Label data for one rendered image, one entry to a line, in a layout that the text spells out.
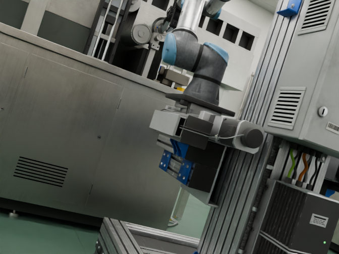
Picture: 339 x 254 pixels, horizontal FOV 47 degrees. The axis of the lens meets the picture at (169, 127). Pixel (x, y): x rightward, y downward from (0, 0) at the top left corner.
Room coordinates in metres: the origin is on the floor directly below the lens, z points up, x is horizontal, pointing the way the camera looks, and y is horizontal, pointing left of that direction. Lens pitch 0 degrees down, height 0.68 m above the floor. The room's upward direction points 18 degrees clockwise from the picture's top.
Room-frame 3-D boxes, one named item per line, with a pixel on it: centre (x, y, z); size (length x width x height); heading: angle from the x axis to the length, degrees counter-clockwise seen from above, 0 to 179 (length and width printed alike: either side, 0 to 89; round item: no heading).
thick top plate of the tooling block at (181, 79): (2.65, 0.13, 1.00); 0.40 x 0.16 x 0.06; 24
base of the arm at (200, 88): (1.58, -0.08, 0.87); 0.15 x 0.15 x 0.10
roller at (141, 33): (2.49, 0.39, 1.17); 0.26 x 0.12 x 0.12; 24
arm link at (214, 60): (1.58, -0.08, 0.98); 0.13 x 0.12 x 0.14; 97
